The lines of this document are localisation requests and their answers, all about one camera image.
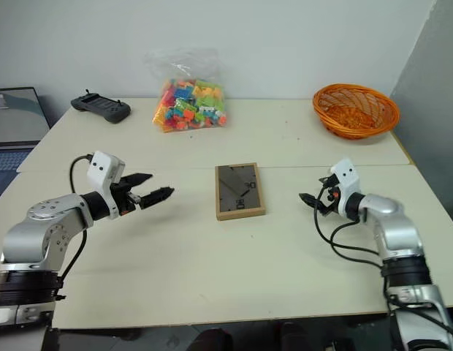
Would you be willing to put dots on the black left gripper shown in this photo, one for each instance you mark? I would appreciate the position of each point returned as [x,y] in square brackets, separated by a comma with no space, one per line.
[122,199]

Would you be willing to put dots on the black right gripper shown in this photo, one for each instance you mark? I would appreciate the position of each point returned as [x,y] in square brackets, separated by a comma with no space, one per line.
[330,203]

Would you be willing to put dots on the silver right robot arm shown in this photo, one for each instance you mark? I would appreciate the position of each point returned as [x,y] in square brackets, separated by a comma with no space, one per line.
[398,234]

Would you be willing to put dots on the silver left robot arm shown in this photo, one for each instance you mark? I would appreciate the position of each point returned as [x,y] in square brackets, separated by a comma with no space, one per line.
[36,226]

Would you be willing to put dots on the laptop computer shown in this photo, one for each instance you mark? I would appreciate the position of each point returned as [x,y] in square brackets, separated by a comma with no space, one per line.
[14,117]

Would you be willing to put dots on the orange wicker basket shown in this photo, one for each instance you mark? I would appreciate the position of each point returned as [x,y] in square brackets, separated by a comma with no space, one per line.
[354,113]

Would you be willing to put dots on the clear bag of colourful blocks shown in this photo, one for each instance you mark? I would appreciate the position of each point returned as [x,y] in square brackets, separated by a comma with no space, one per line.
[190,106]

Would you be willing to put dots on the dark grey handheld controller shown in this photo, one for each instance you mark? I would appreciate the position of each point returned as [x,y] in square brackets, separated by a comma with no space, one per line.
[102,106]

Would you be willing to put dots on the dark rounded shape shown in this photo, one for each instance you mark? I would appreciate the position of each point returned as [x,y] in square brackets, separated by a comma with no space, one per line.
[212,340]

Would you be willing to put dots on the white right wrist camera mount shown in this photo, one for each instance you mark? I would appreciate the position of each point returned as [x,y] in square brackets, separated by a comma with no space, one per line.
[345,173]

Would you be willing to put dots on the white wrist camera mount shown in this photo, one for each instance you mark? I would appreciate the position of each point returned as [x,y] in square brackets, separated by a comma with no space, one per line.
[102,170]
[345,173]

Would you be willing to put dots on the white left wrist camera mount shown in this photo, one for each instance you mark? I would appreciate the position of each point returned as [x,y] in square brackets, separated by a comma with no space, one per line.
[102,170]

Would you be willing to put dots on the wooden picture frame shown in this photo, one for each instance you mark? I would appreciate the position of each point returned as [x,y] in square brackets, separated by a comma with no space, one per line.
[241,190]

